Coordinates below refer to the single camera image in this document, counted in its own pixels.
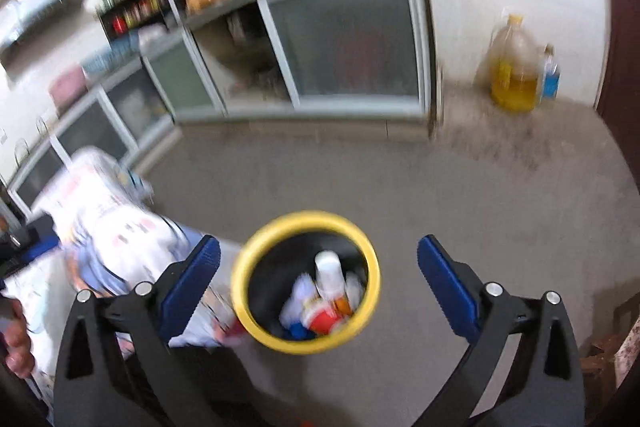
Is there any dark brown door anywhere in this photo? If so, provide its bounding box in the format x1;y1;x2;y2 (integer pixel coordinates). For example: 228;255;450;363
594;0;640;148

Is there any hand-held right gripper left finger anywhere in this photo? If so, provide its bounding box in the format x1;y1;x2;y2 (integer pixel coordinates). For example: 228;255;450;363
52;234;224;427

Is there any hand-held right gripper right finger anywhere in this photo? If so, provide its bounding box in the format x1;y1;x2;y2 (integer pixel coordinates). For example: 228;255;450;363
414;234;585;427

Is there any white plastic bottle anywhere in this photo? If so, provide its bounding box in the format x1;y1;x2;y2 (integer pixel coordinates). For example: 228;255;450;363
314;251;347;301

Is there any crumpled white tissue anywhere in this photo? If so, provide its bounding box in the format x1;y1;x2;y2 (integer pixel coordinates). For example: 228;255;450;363
279;274;317;324

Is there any pink plastic basin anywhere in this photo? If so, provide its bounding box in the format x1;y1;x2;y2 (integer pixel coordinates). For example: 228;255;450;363
49;64;89;112

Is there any steel range hood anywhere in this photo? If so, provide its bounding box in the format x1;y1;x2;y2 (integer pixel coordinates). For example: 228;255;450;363
0;0;96;58

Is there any black spice rack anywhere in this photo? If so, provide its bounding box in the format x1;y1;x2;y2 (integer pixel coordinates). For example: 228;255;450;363
97;0;179;44

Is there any brown wooden stool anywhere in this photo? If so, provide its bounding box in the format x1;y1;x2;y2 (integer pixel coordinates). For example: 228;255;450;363
580;292;640;408

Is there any white glass-door counter cabinet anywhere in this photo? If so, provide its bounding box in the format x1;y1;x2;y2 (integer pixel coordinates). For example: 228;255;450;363
7;0;447;218

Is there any red paper cup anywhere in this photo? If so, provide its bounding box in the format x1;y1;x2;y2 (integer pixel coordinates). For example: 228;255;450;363
300;302;351;338

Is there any person's left hand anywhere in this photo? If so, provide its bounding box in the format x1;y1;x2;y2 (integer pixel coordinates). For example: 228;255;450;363
0;296;37;379

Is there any blue plastic basin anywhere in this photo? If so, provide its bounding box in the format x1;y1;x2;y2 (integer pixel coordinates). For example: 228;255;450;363
82;34;142;76

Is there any yellow-rimmed black trash bin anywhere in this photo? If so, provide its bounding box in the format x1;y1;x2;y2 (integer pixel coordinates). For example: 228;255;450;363
231;210;381;356

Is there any large yellow oil jug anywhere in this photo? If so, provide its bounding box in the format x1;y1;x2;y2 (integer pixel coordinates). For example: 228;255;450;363
489;14;542;113

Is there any clear bottle with blue label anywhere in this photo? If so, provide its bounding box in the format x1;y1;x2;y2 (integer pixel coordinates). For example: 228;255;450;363
537;44;561;104

